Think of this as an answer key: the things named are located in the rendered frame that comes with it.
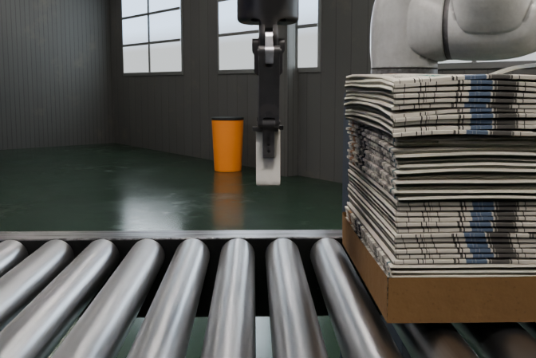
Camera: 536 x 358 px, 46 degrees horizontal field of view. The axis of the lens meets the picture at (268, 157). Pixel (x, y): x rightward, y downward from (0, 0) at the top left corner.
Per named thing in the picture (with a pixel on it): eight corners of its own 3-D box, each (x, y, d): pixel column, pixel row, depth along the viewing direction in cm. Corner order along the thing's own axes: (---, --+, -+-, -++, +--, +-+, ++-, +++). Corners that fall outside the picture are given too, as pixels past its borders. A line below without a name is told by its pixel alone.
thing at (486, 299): (457, 242, 85) (458, 210, 85) (560, 322, 57) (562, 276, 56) (340, 242, 85) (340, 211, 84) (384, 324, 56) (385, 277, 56)
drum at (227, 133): (250, 171, 739) (250, 117, 732) (223, 173, 716) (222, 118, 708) (232, 167, 769) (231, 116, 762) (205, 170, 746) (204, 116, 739)
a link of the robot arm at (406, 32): (380, 69, 158) (382, -20, 156) (455, 68, 150) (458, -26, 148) (360, 68, 144) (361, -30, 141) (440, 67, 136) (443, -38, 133)
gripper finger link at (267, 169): (280, 129, 78) (280, 129, 77) (280, 185, 79) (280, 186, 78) (255, 129, 78) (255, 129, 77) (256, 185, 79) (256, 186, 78)
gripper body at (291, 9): (301, -15, 72) (301, 66, 73) (296, -5, 80) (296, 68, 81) (235, -15, 72) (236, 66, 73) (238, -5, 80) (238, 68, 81)
